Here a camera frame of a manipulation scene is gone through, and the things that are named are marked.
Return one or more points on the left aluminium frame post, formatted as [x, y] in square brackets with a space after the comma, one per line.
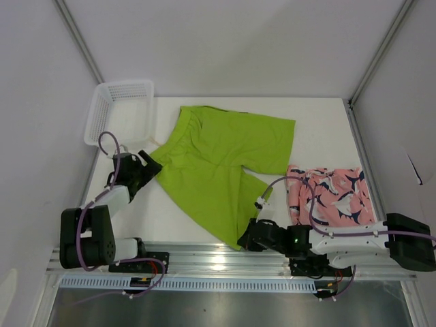
[78, 39]

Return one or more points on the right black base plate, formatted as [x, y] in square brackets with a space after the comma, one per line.
[316, 268]

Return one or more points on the white slotted cable duct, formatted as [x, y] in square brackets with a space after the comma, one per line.
[303, 286]

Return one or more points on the pink shark print shorts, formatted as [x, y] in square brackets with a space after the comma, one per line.
[340, 197]

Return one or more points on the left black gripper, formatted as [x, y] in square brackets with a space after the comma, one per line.
[149, 171]

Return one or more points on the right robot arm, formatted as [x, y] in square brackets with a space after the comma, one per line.
[323, 251]

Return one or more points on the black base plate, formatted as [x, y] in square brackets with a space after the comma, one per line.
[158, 266]
[316, 268]

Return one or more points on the aluminium mounting rail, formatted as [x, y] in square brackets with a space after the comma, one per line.
[217, 260]

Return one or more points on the aluminium frame post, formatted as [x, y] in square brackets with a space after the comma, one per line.
[389, 37]
[78, 39]

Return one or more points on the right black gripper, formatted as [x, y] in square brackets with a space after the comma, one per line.
[245, 241]

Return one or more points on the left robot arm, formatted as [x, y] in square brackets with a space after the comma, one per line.
[87, 238]

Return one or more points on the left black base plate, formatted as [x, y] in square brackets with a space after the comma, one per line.
[158, 266]

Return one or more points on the lime green cloth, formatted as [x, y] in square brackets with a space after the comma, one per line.
[209, 164]

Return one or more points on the white plastic basket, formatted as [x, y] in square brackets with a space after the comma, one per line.
[124, 108]

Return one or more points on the right aluminium frame post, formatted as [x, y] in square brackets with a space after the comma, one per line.
[389, 37]

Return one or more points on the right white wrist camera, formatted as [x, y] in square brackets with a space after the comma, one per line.
[266, 211]

